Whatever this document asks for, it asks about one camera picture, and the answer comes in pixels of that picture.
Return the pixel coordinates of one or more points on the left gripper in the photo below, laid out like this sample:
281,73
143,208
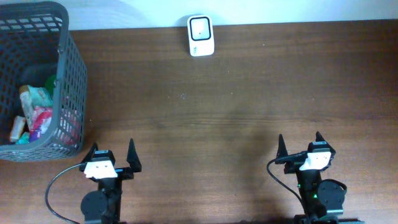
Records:
134,160

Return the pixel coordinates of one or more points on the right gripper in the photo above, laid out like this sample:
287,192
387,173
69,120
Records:
290,167

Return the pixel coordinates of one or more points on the pink purple tissue pack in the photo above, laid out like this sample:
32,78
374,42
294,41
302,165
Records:
41,121

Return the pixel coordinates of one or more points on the green small tissue box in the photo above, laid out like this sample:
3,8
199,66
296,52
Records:
24,139

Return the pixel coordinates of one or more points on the teal wet wipes pack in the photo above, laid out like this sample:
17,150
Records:
40,96

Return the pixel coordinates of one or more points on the green lid jar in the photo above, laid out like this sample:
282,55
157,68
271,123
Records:
50,84

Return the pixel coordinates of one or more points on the orange small tissue box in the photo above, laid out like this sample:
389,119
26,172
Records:
17,128

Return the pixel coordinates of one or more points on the white tube with tan cap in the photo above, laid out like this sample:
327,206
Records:
27,106

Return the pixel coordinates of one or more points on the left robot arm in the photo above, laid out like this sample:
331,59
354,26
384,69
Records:
103,205

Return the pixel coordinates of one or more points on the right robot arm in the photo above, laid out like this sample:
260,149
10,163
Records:
321,199

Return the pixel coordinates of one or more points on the dark grey plastic basket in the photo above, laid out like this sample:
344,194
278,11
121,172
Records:
35,45

